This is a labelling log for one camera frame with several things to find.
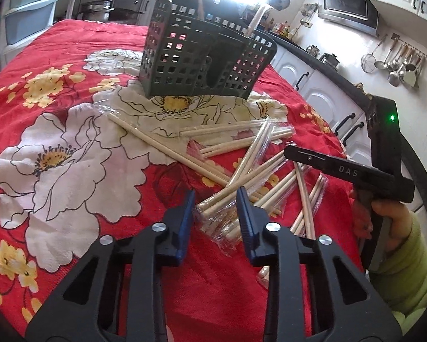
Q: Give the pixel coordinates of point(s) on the row of hanging kitchen utensils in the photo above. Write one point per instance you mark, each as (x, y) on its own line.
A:
(395, 74)

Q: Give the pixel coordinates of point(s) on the red floral tablecloth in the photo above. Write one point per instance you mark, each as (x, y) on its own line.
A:
(92, 171)

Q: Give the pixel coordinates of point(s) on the large steel teapot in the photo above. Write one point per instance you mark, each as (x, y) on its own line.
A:
(330, 61)

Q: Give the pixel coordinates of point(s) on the white lower cabinets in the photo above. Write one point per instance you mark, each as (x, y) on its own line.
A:
(320, 92)

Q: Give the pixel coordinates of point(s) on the cluster of condiment bottles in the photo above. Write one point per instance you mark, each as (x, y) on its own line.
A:
(284, 30)

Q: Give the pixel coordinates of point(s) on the pile of chopsticks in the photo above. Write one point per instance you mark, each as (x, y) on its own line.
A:
(217, 206)

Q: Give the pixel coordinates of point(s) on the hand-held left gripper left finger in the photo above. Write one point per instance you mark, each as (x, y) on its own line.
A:
(185, 228)

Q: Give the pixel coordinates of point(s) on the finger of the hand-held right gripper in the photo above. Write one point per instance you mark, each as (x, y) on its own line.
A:
(341, 171)

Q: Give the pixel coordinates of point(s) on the person's right forearm green sleeve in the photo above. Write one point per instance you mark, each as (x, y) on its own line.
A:
(412, 278)

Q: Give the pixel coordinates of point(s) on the black round wall fan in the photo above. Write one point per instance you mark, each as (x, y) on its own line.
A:
(279, 0)

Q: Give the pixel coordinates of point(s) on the person's right hand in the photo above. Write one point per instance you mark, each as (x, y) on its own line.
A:
(396, 217)

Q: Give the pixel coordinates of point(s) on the small steel teapot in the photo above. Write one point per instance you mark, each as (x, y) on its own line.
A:
(313, 50)

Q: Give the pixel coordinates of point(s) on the stainless steel pot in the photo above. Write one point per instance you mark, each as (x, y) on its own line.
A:
(96, 12)

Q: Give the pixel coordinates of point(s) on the black range hood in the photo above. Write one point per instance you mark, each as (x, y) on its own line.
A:
(345, 0)

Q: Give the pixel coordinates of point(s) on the black plastic utensil basket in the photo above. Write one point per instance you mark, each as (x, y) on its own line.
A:
(185, 64)

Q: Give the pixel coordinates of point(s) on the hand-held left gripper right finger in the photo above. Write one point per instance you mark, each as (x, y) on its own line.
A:
(245, 221)

